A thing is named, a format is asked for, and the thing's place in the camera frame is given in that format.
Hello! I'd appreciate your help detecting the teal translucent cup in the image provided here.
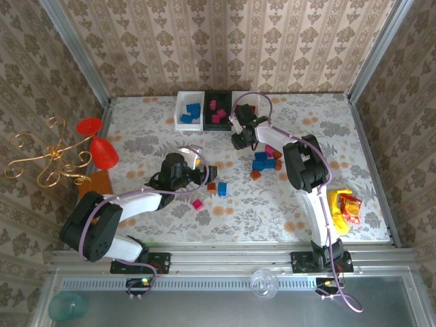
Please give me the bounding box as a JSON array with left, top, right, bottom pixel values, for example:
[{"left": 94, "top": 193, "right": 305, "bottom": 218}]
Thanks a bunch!
[{"left": 47, "top": 291, "right": 89, "bottom": 323}]

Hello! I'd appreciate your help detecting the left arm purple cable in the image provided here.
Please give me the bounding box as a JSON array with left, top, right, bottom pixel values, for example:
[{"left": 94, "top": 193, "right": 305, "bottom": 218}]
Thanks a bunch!
[{"left": 78, "top": 145, "right": 209, "bottom": 297}]

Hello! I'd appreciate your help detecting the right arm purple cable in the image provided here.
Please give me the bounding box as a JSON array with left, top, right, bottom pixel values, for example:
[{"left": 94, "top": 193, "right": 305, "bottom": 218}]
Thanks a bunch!
[{"left": 232, "top": 91, "right": 364, "bottom": 313}]

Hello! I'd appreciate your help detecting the long aluminium base rail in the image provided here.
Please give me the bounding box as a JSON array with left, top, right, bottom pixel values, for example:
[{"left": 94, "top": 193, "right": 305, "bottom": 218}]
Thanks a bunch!
[{"left": 50, "top": 242, "right": 415, "bottom": 275}]

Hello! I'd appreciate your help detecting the red plastic wine glass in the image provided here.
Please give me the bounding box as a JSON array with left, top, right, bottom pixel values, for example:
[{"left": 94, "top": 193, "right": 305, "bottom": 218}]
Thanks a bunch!
[{"left": 75, "top": 116, "right": 121, "bottom": 171}]

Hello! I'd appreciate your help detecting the grey metal sheet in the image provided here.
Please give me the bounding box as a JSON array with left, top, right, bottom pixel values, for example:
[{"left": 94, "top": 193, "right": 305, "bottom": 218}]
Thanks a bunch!
[{"left": 32, "top": 274, "right": 430, "bottom": 327}]

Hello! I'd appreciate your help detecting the black plastic bin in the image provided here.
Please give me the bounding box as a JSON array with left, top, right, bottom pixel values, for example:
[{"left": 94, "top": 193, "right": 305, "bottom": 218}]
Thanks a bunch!
[{"left": 203, "top": 90, "right": 234, "bottom": 132}]

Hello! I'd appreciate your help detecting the small circuit board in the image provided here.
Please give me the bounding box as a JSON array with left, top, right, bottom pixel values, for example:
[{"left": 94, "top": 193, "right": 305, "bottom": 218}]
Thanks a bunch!
[
  {"left": 315, "top": 277, "right": 343, "bottom": 298},
  {"left": 125, "top": 277, "right": 153, "bottom": 296}
]

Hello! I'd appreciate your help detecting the aluminium side rail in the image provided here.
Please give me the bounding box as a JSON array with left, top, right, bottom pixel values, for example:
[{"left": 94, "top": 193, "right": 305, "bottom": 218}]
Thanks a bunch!
[
  {"left": 66, "top": 98, "right": 113, "bottom": 246},
  {"left": 347, "top": 95, "right": 403, "bottom": 248}
]

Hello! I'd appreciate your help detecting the slotted cable duct strip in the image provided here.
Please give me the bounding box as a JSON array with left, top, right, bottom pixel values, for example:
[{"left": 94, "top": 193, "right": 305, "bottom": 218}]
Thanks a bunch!
[{"left": 59, "top": 276, "right": 320, "bottom": 291}]

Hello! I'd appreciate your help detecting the floral patterned tablecloth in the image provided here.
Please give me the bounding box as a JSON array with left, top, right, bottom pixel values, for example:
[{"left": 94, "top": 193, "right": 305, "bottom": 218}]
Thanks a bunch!
[{"left": 69, "top": 92, "right": 392, "bottom": 245}]

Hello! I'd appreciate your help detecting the orange square board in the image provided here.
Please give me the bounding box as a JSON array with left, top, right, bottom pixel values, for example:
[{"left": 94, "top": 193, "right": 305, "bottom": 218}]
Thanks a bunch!
[{"left": 77, "top": 170, "right": 113, "bottom": 205}]

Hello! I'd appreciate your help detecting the white plastic bin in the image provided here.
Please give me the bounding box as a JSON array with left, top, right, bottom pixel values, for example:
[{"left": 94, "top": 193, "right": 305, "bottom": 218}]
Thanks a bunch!
[
  {"left": 231, "top": 90, "right": 262, "bottom": 136},
  {"left": 174, "top": 90, "right": 206, "bottom": 132}
]

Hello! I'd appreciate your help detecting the clear glass cup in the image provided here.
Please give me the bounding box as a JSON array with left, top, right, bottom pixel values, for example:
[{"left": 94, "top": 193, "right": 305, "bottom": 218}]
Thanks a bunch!
[{"left": 250, "top": 268, "right": 279, "bottom": 300}]

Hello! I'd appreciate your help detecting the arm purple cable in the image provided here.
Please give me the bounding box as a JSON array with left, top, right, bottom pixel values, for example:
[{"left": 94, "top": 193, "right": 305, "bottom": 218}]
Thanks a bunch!
[
  {"left": 78, "top": 145, "right": 209, "bottom": 297},
  {"left": 232, "top": 91, "right": 364, "bottom": 313}
]

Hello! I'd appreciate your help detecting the long blue lego brick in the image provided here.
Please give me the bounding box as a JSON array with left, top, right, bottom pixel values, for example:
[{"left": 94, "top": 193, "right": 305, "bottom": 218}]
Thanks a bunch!
[{"left": 251, "top": 159, "right": 277, "bottom": 172}]

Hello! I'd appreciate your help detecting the aluminium frame post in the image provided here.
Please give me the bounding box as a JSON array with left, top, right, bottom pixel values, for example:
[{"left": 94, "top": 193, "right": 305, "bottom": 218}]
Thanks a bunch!
[
  {"left": 39, "top": 0, "right": 113, "bottom": 106},
  {"left": 346, "top": 0, "right": 415, "bottom": 103}
]

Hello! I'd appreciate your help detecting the gold wire ornament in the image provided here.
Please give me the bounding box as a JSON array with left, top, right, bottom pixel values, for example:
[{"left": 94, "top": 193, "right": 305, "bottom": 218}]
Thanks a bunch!
[{"left": 3, "top": 116, "right": 93, "bottom": 189}]

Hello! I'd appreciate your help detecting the yellow plastic banana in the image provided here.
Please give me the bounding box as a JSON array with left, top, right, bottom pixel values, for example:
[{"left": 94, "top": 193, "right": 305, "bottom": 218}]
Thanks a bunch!
[{"left": 326, "top": 188, "right": 353, "bottom": 236}]

